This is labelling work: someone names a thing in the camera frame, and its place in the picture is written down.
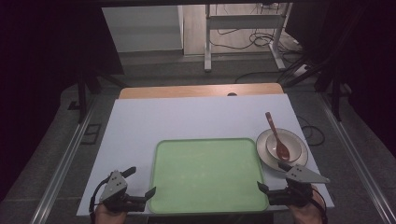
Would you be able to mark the white metal stand frame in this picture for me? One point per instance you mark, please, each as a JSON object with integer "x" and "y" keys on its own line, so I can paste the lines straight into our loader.
{"x": 207, "y": 46}

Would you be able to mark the reddish brown spoon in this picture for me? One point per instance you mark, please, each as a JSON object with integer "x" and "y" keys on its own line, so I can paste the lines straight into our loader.
{"x": 281, "y": 151}

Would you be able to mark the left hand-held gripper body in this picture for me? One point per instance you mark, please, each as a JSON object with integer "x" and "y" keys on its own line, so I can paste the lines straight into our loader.
{"x": 114, "y": 186}

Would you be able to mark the person's left hand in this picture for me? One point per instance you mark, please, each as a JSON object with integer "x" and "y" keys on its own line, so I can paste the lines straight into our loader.
{"x": 107, "y": 215}

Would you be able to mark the green plastic tray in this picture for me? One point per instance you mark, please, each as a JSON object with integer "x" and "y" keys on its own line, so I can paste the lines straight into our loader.
{"x": 207, "y": 175}

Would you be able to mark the beige small bowl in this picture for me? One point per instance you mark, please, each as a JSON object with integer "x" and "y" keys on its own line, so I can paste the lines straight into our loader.
{"x": 294, "y": 146}

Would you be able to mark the white table board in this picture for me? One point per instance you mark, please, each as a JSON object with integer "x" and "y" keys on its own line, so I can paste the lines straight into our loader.
{"x": 186, "y": 118}

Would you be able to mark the aluminium floor rail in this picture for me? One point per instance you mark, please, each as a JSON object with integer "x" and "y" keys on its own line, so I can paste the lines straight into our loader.
{"x": 358, "y": 161}
{"x": 62, "y": 174}

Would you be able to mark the black metal stand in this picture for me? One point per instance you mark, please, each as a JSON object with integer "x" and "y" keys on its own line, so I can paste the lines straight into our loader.
{"x": 81, "y": 99}
{"x": 335, "y": 99}

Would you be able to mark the grey cabinet panel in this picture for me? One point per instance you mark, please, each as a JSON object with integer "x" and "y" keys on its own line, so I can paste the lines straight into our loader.
{"x": 143, "y": 28}

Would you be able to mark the person's right hand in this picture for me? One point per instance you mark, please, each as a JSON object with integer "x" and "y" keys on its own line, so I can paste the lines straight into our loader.
{"x": 303, "y": 215}

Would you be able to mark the beige round plate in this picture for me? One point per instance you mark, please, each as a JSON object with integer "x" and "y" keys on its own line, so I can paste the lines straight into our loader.
{"x": 262, "y": 149}

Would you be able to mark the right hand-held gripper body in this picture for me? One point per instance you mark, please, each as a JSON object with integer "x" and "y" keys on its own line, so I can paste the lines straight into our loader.
{"x": 303, "y": 177}

